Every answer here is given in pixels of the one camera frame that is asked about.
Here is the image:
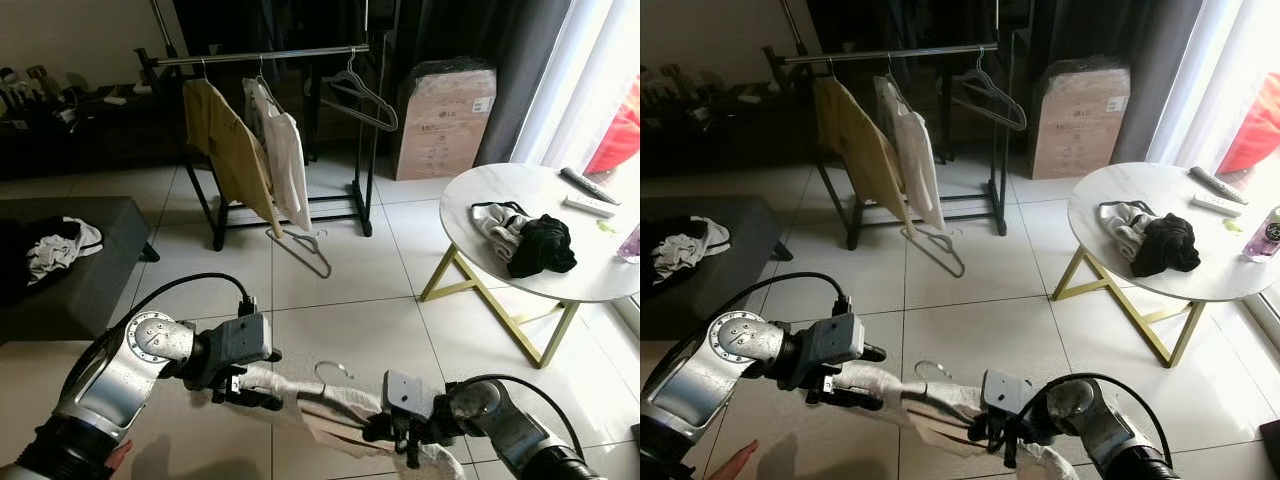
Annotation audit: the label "grey clothes hanger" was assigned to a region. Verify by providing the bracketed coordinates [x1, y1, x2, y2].
[265, 228, 333, 279]
[320, 48, 399, 133]
[950, 45, 1028, 131]
[900, 225, 966, 279]

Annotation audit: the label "grey fabric ottoman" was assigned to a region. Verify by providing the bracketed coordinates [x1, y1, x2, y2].
[0, 197, 159, 341]
[640, 195, 791, 341]

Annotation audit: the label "white ribbed garment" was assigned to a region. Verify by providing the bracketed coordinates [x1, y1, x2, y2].
[655, 218, 733, 284]
[27, 218, 104, 284]

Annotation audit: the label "long white shirt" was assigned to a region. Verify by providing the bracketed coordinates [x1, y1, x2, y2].
[875, 75, 946, 231]
[243, 78, 314, 233]

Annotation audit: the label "tan shirt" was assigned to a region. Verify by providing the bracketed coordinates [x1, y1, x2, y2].
[182, 78, 284, 239]
[812, 78, 916, 239]

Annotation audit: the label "dark wooden tv stand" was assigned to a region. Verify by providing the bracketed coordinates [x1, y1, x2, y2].
[0, 85, 191, 181]
[640, 85, 821, 181]

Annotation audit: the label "round white table gold legs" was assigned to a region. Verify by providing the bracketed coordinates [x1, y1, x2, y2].
[420, 163, 640, 369]
[1052, 162, 1280, 369]

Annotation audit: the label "brown cardboard box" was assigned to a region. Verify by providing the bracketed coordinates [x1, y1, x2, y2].
[393, 60, 498, 181]
[1030, 58, 1131, 181]

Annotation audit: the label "white remote control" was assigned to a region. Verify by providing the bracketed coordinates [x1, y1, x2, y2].
[1192, 193, 1244, 218]
[562, 195, 616, 219]

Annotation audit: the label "grey remote control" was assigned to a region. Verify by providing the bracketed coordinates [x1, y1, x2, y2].
[1188, 165, 1249, 206]
[558, 167, 621, 206]

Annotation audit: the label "red cushion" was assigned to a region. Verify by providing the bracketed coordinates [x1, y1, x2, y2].
[1215, 70, 1280, 176]
[585, 80, 640, 176]

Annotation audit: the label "black hanging clothes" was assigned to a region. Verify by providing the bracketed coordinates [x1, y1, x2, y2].
[175, 0, 401, 61]
[805, 0, 1036, 56]

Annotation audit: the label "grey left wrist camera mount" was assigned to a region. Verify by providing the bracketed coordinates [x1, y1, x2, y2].
[205, 312, 274, 367]
[806, 312, 867, 367]

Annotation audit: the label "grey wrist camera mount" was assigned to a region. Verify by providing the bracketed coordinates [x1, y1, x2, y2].
[982, 370, 1037, 419]
[806, 312, 867, 367]
[205, 312, 274, 367]
[383, 370, 437, 421]

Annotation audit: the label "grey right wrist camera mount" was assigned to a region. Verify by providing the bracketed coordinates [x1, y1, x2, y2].
[383, 370, 437, 421]
[982, 370, 1037, 419]

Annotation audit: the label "black clothes rack silver rail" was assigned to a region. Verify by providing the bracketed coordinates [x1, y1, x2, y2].
[135, 45, 376, 251]
[765, 42, 1011, 251]

